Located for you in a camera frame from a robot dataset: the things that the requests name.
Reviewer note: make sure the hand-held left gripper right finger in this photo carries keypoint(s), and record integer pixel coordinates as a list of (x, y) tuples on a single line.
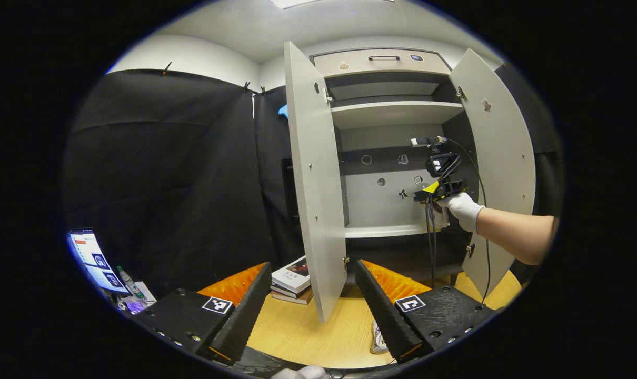
[(381, 310)]

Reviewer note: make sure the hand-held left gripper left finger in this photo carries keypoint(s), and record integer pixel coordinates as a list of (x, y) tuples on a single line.
[(247, 310)]

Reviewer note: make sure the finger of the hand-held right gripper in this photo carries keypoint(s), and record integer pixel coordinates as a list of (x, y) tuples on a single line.
[(426, 196), (454, 187)]

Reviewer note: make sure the white cabinet door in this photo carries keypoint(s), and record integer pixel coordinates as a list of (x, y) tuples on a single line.
[(313, 184), (503, 147)]

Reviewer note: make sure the white shoe cabinet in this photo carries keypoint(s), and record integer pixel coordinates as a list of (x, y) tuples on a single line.
[(392, 113)]

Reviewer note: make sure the dark cover book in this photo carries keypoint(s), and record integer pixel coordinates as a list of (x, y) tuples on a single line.
[(295, 297)]

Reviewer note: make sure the white cover book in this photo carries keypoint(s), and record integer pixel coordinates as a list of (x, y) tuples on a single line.
[(292, 273)]

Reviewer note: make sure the green plastic bottle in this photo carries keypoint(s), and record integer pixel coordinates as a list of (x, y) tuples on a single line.
[(130, 283)]

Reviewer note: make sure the computer monitor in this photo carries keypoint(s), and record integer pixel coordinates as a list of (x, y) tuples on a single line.
[(95, 260)]

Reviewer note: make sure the ceiling light panel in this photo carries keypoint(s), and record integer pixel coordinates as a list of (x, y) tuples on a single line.
[(292, 3)]

